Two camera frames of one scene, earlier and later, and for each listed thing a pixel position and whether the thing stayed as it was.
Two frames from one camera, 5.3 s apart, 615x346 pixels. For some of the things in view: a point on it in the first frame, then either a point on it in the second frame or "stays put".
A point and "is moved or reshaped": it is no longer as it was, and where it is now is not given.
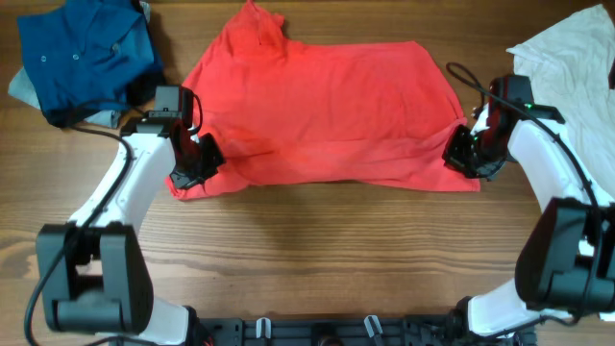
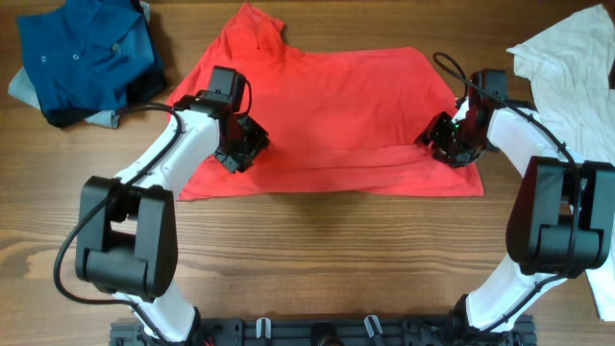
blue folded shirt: (83, 58) stays put
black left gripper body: (206, 157) → (249, 137)
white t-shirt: (570, 71) stays put
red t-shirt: (361, 115) is moved or reshaped
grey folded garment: (22, 91) stays put
